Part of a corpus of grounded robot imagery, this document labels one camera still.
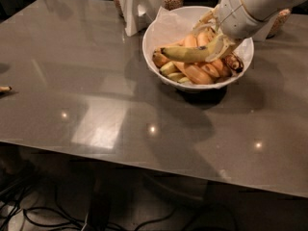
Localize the long yellow banana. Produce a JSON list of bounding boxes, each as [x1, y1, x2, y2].
[[161, 32, 211, 63]]

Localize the orange banana left end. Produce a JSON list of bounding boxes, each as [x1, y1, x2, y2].
[[152, 51, 169, 68]]

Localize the white bowl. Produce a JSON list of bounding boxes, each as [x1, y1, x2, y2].
[[141, 5, 255, 91]]

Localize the banana tip at edge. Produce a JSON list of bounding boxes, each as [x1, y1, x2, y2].
[[0, 86, 12, 93]]

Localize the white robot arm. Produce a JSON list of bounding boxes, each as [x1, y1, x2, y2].
[[200, 0, 307, 62]]

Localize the large orange banana front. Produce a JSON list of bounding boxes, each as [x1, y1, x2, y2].
[[174, 62, 214, 85]]

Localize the black floor cables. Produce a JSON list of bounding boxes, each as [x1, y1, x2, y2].
[[0, 176, 239, 231]]

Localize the small greenish banana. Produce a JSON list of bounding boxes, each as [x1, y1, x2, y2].
[[160, 62, 178, 76]]

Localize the glass jar right background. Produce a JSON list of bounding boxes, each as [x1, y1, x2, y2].
[[267, 9, 292, 39]]

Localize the orange banana back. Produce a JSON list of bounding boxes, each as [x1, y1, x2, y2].
[[184, 34, 197, 48]]

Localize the white box on table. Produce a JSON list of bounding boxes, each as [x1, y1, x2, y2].
[[119, 0, 163, 37]]

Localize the orange banana right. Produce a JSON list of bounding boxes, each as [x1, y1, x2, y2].
[[211, 60, 232, 77]]

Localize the orange banana middle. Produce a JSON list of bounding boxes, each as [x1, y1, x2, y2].
[[198, 63, 220, 79]]

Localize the blackened overripe banana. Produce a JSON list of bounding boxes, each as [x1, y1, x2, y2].
[[224, 53, 244, 73]]

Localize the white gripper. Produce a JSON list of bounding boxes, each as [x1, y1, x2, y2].
[[192, 1, 273, 63]]

